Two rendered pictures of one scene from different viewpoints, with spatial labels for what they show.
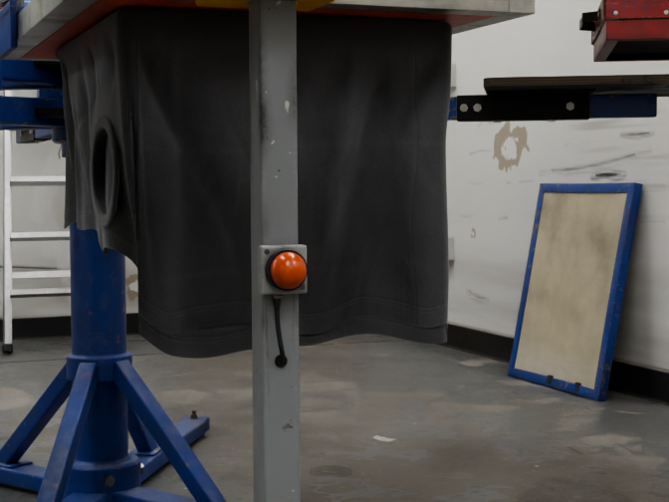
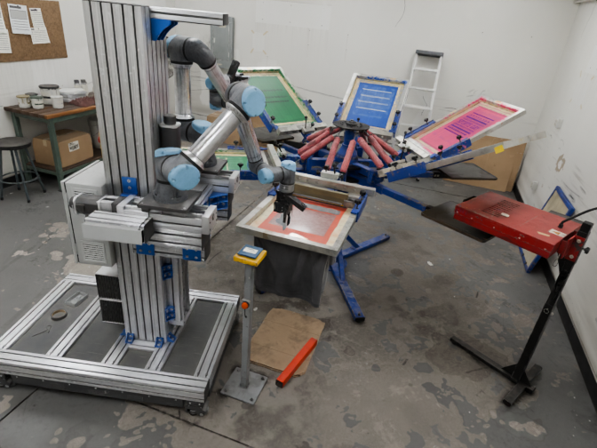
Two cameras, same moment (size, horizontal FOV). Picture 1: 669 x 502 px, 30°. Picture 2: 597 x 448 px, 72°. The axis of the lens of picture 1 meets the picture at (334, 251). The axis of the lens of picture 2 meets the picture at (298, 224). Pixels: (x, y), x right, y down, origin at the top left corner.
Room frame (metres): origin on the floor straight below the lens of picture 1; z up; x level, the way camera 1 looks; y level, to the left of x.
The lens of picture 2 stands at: (0.03, -1.20, 2.06)
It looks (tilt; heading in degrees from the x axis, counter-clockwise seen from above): 27 degrees down; 38
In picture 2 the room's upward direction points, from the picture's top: 6 degrees clockwise
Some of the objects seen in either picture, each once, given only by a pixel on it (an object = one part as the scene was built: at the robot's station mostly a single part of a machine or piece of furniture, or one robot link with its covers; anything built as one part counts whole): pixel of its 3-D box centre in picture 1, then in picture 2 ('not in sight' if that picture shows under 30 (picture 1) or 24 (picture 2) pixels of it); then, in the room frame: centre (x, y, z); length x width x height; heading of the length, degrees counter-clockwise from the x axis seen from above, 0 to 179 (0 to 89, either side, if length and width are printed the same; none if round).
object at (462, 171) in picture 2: not in sight; (417, 172); (3.37, 0.12, 0.91); 1.34 x 0.40 x 0.08; 141
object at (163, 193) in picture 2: not in sight; (170, 187); (1.01, 0.30, 1.31); 0.15 x 0.15 x 0.10
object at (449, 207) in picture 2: (388, 106); (409, 200); (2.75, -0.12, 0.91); 1.34 x 0.40 x 0.08; 81
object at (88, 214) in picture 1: (113, 149); not in sight; (1.75, 0.31, 0.79); 0.46 x 0.09 x 0.33; 21
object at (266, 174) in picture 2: not in sight; (268, 173); (1.42, 0.08, 1.35); 0.11 x 0.11 x 0.08; 76
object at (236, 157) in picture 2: not in sight; (236, 152); (2.14, 1.11, 1.05); 1.08 x 0.61 x 0.23; 141
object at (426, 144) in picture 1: (294, 185); (287, 268); (1.59, 0.05, 0.74); 0.45 x 0.03 x 0.43; 111
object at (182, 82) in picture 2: not in sight; (183, 91); (1.39, 0.72, 1.63); 0.15 x 0.12 x 0.55; 101
